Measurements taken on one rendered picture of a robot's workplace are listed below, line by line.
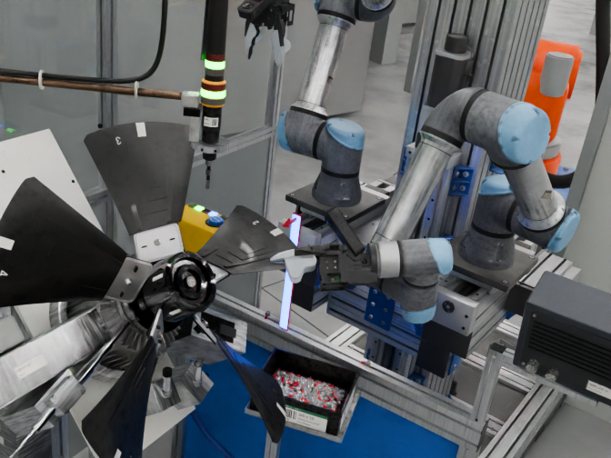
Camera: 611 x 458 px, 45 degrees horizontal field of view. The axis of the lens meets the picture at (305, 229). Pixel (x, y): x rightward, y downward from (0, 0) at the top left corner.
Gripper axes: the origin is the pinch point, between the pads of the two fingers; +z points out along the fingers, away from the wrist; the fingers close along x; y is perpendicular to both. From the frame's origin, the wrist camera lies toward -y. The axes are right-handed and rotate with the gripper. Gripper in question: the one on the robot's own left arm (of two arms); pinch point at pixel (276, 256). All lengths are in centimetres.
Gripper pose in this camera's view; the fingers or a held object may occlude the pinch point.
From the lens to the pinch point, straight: 150.0
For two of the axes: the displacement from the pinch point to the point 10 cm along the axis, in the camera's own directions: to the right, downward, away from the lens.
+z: -10.0, 0.6, -0.4
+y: 0.7, 9.5, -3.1
